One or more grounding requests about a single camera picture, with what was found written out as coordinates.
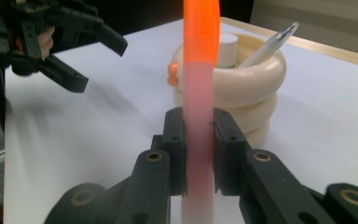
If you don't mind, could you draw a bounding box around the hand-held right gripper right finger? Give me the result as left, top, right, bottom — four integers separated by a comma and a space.
211, 107, 253, 197

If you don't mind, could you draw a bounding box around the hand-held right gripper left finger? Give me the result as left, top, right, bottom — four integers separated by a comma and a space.
150, 106, 189, 197

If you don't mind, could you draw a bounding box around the orange pink highlighter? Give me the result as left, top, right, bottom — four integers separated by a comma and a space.
181, 0, 222, 224

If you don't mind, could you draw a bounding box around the cream ribbed pen holder cup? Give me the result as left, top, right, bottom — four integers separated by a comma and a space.
167, 32, 287, 149

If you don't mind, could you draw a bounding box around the white glue stick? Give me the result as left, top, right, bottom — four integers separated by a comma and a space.
218, 33, 240, 69

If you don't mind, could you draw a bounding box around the white table mat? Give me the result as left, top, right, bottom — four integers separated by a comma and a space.
3, 18, 358, 224

